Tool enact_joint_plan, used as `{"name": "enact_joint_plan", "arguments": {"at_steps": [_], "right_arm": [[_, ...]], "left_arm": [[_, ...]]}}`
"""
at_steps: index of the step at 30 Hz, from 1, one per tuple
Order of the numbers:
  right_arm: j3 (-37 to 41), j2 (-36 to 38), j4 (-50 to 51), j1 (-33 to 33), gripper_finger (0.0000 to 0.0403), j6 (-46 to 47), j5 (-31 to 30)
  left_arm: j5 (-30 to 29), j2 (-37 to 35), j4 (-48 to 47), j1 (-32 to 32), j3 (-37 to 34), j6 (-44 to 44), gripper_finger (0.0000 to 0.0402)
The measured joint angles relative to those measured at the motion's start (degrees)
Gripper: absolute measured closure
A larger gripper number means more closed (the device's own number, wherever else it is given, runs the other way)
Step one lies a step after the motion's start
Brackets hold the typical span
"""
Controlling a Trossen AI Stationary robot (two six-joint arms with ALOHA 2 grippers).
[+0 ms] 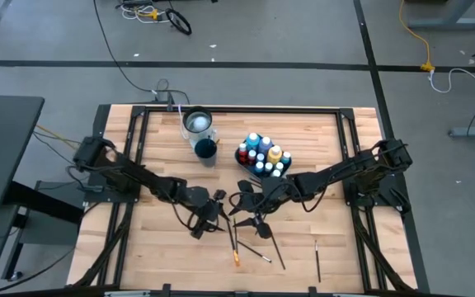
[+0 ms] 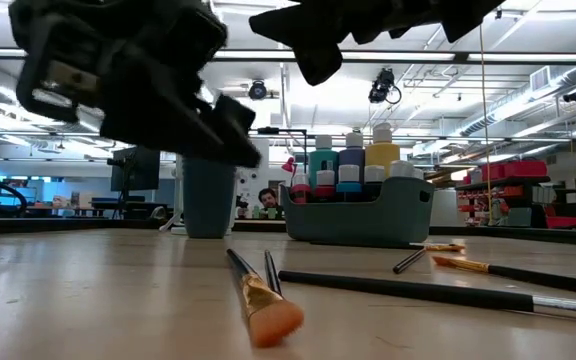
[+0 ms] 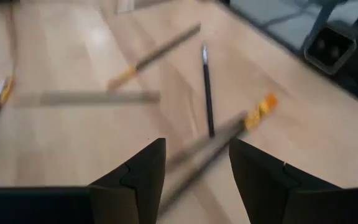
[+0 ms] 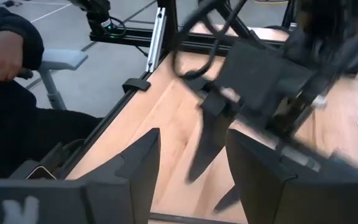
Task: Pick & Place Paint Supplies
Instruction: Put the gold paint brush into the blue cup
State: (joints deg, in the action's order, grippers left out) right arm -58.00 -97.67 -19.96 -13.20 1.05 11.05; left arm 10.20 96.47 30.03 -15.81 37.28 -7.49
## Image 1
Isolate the blue-grey plastic caddy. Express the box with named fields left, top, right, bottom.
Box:
left=234, top=132, right=294, bottom=180

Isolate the black cable coil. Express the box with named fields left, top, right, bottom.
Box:
left=165, top=7, right=192, bottom=36

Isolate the wide orange-bristle paintbrush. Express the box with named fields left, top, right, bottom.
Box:
left=225, top=217, right=241, bottom=267

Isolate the black aluminium rig frame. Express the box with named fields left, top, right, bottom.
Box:
left=66, top=103, right=431, bottom=297

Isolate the large lavender paint bottle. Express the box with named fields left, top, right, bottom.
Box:
left=257, top=135, right=273, bottom=154

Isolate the white lamp cable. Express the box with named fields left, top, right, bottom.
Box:
left=177, top=103, right=190, bottom=141

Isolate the large yellow paint bottle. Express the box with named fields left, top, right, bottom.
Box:
left=266, top=144, right=284, bottom=165

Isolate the grey desk base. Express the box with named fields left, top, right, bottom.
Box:
left=0, top=180, right=86, bottom=282

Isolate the white floor cable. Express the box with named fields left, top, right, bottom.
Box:
left=429, top=68, right=475, bottom=111

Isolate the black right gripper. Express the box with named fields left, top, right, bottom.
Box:
left=228, top=177, right=295, bottom=241

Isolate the white and yellow cable bundle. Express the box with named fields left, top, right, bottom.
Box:
left=115, top=0, right=168, bottom=24

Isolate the grey table base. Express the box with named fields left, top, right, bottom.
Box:
left=406, top=0, right=475, bottom=31

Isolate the large teal paint bottle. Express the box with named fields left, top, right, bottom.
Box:
left=244, top=131, right=261, bottom=152

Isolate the dark teal brush cup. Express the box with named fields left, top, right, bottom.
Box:
left=194, top=137, right=219, bottom=168

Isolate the yellow extension cord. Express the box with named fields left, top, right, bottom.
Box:
left=397, top=0, right=435, bottom=72

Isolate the black floor cable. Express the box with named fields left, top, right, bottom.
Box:
left=92, top=0, right=191, bottom=105

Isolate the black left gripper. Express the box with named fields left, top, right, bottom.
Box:
left=190, top=188, right=232, bottom=240

